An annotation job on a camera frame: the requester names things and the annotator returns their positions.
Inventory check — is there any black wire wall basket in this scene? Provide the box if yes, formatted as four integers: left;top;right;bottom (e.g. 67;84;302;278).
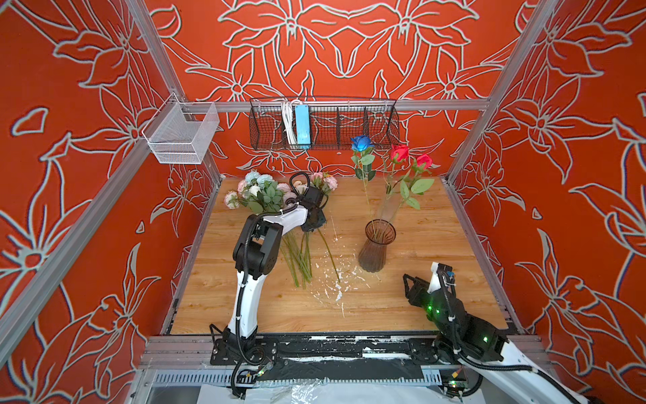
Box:
249;96;402;151

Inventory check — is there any pink white flower bunch left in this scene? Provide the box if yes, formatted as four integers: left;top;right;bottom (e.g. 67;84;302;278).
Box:
224;170;308;288

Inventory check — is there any blue rose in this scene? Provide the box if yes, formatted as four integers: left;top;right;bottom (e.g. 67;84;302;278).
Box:
351;135;375;212

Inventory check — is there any pink flower bunch right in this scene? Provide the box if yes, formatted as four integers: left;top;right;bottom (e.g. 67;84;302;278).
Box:
289;172;340;288

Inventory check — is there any white mesh wall basket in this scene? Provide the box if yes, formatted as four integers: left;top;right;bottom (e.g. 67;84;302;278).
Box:
142;94;220;165

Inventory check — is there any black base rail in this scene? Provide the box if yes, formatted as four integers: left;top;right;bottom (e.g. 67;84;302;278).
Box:
210;328;478;387

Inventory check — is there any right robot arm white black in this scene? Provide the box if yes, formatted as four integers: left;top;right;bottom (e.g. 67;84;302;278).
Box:
402;262;597;403

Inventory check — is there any clear frosted glass vase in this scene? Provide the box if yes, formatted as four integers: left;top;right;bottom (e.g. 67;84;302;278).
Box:
376;192;402;224

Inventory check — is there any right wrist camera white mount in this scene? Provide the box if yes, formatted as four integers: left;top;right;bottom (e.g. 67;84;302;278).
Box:
427;262;455;294

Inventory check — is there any light blue box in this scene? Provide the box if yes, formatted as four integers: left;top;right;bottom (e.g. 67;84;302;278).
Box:
294;104;311;150

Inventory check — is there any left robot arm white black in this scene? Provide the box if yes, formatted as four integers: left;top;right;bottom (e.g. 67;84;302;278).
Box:
220;170;329;365

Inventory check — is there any red rose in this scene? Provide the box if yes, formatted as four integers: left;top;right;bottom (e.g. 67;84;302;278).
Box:
378;144;410;238
395;152;434;210

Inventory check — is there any brown ribbed glass vase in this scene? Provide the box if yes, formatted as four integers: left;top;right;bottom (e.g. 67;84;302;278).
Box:
358;219;397;273

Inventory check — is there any white cable bundle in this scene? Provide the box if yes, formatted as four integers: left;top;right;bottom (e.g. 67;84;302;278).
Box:
279;99;299;147

